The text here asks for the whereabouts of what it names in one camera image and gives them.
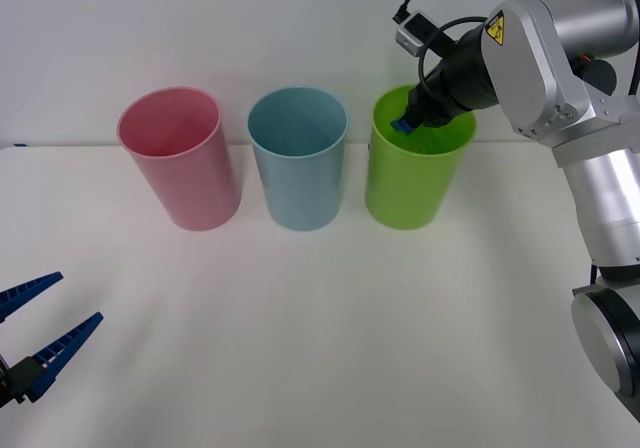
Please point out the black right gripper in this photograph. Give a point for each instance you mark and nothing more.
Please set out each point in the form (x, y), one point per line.
(430, 107)

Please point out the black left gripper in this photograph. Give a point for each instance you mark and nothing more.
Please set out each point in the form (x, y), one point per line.
(3, 383)

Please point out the silver-grey right robot arm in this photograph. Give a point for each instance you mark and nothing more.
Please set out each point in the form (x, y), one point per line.
(590, 118)

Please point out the green plastic bin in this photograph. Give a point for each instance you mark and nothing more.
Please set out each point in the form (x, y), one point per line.
(405, 188)

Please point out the pale blue plastic bin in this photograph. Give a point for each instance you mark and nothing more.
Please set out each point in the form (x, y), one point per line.
(305, 193)

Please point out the pink plastic bin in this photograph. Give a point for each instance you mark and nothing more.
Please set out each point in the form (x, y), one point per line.
(195, 188)

